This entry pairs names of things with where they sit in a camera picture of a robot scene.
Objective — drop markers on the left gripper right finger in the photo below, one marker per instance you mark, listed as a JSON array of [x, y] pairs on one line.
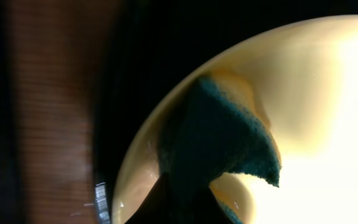
[[207, 210]]

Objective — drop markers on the black round tray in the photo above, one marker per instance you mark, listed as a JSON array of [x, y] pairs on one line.
[[156, 44]]

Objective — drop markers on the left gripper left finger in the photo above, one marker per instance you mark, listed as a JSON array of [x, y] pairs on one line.
[[159, 205]]

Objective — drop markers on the yellow plate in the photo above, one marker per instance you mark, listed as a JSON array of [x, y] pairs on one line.
[[305, 76]]

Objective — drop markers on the green yellow sponge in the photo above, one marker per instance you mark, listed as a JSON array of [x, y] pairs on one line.
[[215, 129]]

